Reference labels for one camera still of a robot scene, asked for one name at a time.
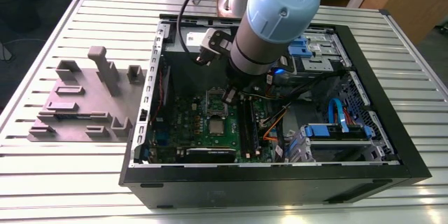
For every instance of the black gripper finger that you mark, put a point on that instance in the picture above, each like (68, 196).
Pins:
(227, 95)
(235, 95)

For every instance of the silver CPU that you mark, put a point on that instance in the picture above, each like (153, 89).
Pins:
(217, 127)

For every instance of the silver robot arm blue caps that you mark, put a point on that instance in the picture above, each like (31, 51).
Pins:
(265, 45)

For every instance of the CPU socket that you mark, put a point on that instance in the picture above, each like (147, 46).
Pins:
(207, 127)

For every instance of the black RAM slot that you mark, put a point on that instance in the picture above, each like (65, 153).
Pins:
(243, 125)
(253, 125)

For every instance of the green motherboard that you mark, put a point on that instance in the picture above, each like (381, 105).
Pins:
(188, 108)

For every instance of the grey power supply unit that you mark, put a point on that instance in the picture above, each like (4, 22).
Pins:
(181, 77)

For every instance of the blue drive carrier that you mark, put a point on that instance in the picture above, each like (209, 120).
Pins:
(303, 51)

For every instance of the metal drive cage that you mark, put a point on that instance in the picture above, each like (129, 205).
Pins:
(321, 64)

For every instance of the black graphics card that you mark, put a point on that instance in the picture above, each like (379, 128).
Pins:
(209, 154)

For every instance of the blue board connector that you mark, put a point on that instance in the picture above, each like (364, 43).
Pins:
(161, 138)

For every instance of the hard disk in blue carrier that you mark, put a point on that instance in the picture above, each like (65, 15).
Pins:
(319, 131)

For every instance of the metal disk bay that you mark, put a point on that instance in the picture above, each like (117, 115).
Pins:
(336, 144)

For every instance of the black PC case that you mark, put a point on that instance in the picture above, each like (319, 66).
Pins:
(244, 190)

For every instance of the grey parts rack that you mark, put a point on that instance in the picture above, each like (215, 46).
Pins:
(92, 98)

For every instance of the RAM stick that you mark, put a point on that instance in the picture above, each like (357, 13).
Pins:
(71, 116)

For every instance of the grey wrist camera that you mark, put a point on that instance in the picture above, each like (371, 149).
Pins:
(283, 61)

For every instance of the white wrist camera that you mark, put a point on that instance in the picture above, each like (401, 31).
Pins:
(207, 41)

